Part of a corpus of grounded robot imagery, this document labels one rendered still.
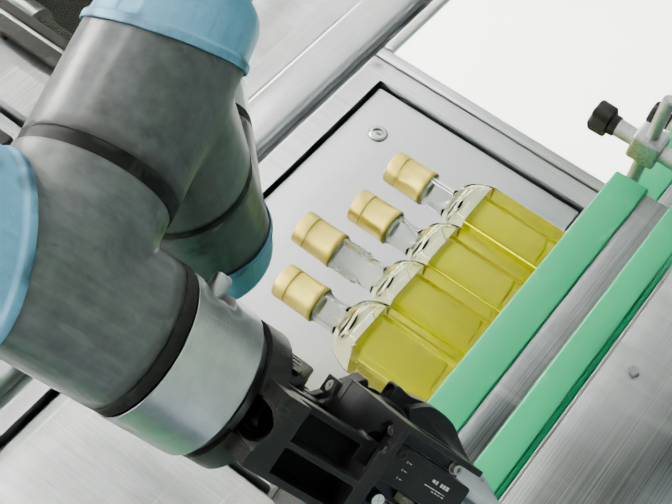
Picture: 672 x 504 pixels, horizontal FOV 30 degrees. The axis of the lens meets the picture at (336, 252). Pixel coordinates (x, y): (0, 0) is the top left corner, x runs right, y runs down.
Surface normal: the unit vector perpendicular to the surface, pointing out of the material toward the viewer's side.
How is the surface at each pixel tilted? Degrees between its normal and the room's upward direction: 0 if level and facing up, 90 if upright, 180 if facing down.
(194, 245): 140
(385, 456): 135
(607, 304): 90
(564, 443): 90
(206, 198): 162
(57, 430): 90
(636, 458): 90
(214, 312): 116
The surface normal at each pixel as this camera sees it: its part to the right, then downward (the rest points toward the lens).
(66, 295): 0.54, 0.05
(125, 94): 0.21, -0.31
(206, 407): 0.29, 0.43
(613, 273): 0.10, -0.57
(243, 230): 0.80, 0.51
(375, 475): 0.41, 0.25
